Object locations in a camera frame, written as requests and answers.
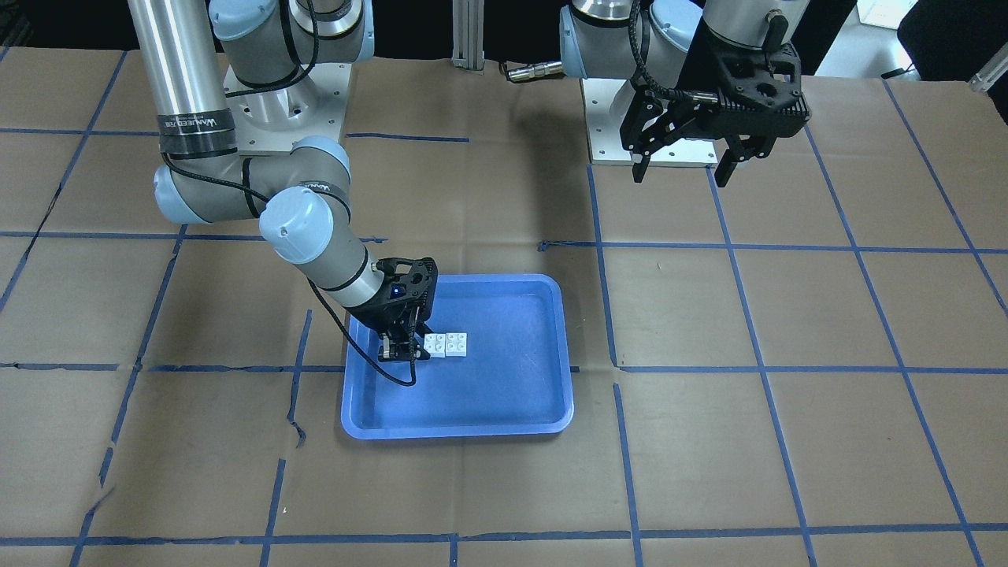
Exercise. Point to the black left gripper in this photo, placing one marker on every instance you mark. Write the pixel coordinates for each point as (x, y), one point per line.
(694, 75)

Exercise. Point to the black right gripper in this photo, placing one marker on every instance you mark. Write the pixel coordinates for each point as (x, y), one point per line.
(383, 314)

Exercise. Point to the white square toy block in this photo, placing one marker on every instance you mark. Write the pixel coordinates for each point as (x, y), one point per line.
(436, 345)

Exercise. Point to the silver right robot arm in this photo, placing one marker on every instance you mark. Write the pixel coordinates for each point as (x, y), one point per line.
(197, 55)

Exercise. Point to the blue plastic tray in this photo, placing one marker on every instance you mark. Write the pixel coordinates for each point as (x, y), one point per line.
(513, 380)

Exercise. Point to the metal cable connector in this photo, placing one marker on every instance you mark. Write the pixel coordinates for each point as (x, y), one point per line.
(548, 70)

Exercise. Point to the aluminium profile post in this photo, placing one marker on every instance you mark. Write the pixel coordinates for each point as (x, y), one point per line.
(467, 35)

